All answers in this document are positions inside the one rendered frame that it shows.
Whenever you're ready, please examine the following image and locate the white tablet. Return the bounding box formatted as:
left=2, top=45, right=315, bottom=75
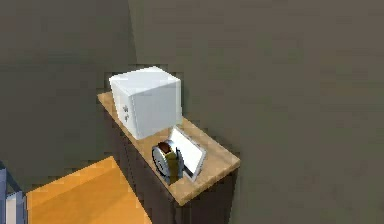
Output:
left=168, top=125, right=208, bottom=183

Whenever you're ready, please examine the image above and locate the white safe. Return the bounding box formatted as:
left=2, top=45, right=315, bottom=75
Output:
left=108, top=65, right=184, bottom=141

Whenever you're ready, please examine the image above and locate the round silver measuring instrument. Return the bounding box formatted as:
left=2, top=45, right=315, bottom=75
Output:
left=151, top=139, right=185, bottom=186

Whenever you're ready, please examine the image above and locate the dark cabinet with wooden top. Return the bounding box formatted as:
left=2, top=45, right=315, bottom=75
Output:
left=96, top=91, right=242, bottom=224

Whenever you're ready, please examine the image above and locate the blue grey furniture frame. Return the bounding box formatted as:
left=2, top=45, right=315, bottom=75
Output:
left=0, top=160, right=28, bottom=224

